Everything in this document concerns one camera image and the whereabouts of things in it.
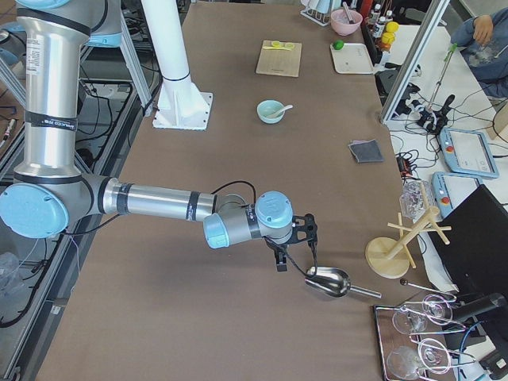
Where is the metal scoop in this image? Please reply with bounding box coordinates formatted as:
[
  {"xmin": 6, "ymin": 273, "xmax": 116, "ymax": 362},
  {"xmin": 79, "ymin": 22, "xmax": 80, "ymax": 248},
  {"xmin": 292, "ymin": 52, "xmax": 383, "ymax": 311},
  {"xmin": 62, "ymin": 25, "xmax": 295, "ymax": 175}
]
[{"xmin": 305, "ymin": 266, "xmax": 382, "ymax": 298}]

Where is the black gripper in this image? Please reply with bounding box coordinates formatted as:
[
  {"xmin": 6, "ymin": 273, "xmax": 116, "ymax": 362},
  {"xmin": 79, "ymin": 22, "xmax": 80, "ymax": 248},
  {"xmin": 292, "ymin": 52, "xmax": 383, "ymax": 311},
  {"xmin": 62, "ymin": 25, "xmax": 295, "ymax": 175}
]
[{"xmin": 264, "ymin": 237, "xmax": 287, "ymax": 272}]

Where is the white ceramic spoon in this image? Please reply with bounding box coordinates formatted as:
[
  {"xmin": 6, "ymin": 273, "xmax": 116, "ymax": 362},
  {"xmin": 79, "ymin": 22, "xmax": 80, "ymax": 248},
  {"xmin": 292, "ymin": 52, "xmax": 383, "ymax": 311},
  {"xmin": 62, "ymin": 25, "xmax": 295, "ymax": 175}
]
[{"xmin": 266, "ymin": 105, "xmax": 294, "ymax": 118}]

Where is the teach pendant tablet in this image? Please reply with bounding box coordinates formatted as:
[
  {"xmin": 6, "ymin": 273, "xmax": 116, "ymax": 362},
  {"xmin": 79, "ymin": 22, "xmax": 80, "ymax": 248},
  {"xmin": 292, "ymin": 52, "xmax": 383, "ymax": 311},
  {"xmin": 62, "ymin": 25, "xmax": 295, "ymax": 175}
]
[
  {"xmin": 438, "ymin": 128, "xmax": 499, "ymax": 179},
  {"xmin": 431, "ymin": 171, "xmax": 483, "ymax": 218}
]

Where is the seated person in hoodie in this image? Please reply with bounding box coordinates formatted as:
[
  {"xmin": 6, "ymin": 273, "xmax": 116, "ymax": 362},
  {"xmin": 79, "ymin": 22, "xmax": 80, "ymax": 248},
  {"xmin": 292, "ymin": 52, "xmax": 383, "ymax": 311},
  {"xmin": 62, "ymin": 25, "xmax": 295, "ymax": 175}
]
[{"xmin": 450, "ymin": 8, "xmax": 507, "ymax": 98}]

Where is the green lime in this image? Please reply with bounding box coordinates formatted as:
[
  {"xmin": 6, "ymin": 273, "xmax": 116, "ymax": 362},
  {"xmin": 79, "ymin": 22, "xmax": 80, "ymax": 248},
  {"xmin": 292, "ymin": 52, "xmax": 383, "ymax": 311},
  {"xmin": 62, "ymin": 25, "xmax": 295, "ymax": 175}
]
[{"xmin": 333, "ymin": 40, "xmax": 344, "ymax": 50}]

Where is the mint green bowl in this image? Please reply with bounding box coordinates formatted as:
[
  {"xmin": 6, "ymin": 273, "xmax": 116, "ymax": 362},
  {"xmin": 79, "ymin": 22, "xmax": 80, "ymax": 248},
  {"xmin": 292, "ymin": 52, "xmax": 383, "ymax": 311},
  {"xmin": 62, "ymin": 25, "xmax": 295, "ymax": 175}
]
[{"xmin": 256, "ymin": 99, "xmax": 285, "ymax": 124}]

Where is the wine glass rack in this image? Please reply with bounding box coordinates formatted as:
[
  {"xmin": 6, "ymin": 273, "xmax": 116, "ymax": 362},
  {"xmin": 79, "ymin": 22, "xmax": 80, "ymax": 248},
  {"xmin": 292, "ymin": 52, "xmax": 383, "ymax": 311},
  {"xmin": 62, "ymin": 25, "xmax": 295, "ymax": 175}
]
[{"xmin": 373, "ymin": 294, "xmax": 476, "ymax": 380}]

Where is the aluminium frame post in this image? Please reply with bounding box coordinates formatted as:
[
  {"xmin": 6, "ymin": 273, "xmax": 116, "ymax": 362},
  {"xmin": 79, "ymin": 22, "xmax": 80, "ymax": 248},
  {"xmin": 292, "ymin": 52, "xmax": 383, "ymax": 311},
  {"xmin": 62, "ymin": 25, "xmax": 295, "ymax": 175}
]
[{"xmin": 379, "ymin": 0, "xmax": 450, "ymax": 125}]

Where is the teach pendant tablet near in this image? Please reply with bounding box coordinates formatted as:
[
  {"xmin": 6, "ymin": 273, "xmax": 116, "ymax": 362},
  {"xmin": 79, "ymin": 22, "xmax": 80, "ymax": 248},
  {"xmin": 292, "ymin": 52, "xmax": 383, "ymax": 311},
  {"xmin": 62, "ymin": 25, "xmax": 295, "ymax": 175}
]
[{"xmin": 431, "ymin": 171, "xmax": 483, "ymax": 218}]

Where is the pink ice bowl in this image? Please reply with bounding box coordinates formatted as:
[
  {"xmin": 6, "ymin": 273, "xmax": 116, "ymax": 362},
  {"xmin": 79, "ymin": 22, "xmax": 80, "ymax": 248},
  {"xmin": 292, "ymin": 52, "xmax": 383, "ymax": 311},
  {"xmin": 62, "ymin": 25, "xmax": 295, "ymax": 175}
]
[{"xmin": 330, "ymin": 9, "xmax": 364, "ymax": 36}]

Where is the wooden mug tree stand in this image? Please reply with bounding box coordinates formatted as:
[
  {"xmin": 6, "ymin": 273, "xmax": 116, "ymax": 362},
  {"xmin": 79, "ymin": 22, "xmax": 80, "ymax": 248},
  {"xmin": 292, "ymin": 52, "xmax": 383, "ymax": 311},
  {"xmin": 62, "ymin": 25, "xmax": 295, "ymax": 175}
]
[{"xmin": 365, "ymin": 183, "xmax": 452, "ymax": 279}]

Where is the grey folded cloth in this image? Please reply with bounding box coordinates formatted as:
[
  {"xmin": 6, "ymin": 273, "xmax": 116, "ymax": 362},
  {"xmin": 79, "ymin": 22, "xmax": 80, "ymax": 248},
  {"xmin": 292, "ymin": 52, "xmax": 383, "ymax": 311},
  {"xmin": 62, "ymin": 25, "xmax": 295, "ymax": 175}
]
[{"xmin": 348, "ymin": 140, "xmax": 384, "ymax": 164}]

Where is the metal muddler tube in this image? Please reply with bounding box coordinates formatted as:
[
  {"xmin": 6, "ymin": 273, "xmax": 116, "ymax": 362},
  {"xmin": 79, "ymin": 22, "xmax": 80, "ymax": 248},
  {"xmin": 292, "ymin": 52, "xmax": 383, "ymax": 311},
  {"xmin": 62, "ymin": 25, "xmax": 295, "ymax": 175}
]
[{"xmin": 342, "ymin": 2, "xmax": 355, "ymax": 25}]

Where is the wooden cutting board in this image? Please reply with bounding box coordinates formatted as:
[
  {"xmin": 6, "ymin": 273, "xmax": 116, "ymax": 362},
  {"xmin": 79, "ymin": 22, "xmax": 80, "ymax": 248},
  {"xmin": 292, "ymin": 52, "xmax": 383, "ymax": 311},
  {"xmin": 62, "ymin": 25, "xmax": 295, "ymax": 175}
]
[{"xmin": 256, "ymin": 40, "xmax": 302, "ymax": 78}]

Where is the beige rabbit tray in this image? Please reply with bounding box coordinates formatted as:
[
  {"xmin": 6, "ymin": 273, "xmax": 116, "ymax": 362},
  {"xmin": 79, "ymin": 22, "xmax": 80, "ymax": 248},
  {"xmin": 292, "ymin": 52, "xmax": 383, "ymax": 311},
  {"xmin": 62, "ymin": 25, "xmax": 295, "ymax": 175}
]
[{"xmin": 329, "ymin": 43, "xmax": 374, "ymax": 75}]

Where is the yellow plastic knife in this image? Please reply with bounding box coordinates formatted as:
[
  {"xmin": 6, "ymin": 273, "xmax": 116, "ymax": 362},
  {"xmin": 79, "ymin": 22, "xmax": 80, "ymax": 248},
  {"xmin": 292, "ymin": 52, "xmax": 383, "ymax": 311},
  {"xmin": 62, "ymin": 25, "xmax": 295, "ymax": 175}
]
[{"xmin": 262, "ymin": 45, "xmax": 293, "ymax": 51}]

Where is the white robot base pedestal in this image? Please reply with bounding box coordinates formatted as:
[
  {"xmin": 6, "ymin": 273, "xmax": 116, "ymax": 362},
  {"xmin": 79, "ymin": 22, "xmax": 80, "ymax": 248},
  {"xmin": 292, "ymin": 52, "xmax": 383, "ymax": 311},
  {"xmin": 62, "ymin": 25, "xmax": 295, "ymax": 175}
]
[{"xmin": 142, "ymin": 0, "xmax": 213, "ymax": 131}]

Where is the teach pendant tablet far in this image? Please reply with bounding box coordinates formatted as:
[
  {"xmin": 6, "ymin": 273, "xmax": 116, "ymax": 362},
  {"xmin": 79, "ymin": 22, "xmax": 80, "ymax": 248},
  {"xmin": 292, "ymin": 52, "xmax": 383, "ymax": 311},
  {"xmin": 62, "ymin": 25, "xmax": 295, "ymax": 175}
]
[{"xmin": 438, "ymin": 128, "xmax": 499, "ymax": 179}]

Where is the black computer monitor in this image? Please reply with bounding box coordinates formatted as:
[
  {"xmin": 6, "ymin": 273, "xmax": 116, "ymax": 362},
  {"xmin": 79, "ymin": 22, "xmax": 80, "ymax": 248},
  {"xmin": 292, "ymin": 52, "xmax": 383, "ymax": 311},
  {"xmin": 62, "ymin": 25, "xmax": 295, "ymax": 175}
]
[{"xmin": 430, "ymin": 184, "xmax": 508, "ymax": 302}]

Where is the clear glass dish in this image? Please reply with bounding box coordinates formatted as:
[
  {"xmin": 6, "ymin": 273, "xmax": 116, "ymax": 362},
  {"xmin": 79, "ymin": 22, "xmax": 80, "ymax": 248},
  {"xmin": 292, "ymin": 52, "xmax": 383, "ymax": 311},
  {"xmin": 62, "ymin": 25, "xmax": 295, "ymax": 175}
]
[{"xmin": 399, "ymin": 180, "xmax": 429, "ymax": 220}]

